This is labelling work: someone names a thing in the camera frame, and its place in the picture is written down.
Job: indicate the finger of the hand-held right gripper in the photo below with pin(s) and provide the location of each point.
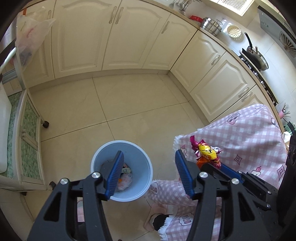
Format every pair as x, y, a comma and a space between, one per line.
231, 172

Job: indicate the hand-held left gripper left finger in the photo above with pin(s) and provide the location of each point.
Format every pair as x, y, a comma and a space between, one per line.
114, 177

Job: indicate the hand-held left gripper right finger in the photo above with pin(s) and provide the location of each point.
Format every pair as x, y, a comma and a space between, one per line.
183, 175

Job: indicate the orange candy wrapper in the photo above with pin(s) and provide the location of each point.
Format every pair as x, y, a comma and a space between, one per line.
208, 159

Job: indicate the blue trash bin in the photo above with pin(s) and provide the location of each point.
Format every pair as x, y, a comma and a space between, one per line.
138, 162

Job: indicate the yellow red candy wrapper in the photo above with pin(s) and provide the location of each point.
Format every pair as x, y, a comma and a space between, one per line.
205, 150

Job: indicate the magenta candy wrapper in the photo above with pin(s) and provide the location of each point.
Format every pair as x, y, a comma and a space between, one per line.
193, 141

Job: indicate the pink checked tablecloth table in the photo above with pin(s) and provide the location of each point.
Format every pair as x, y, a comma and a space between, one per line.
242, 132

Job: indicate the pink slipper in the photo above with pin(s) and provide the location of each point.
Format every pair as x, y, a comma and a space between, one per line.
153, 214

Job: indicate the green electric cooker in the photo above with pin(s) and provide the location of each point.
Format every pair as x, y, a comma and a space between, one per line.
289, 128

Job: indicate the pink utensil holder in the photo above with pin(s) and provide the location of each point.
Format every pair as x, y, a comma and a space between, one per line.
282, 114

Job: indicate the white rolling cart green panels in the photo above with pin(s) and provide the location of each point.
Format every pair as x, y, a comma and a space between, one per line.
27, 139

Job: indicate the cream stove base cabinet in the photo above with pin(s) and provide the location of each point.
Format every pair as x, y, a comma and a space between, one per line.
219, 76

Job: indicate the black gas stove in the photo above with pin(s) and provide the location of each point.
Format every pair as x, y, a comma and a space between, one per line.
263, 81

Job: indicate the black wok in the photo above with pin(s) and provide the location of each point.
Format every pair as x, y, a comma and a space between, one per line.
255, 58

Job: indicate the cream colander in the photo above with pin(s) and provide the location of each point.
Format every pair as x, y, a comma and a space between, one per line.
234, 32

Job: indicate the cream sink base cabinet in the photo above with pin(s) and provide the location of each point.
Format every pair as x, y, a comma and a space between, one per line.
92, 37

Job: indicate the steel steamer pot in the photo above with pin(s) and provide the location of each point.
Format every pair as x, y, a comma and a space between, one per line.
211, 26

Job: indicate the black range hood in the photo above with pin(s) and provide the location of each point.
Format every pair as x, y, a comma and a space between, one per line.
282, 30

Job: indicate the red container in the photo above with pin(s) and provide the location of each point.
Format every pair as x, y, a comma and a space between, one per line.
196, 19

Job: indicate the hanging clear plastic bag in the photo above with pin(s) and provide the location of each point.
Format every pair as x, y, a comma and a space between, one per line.
30, 32

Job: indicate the hanging metal ladle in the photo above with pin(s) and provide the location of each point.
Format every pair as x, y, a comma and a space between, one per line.
183, 5

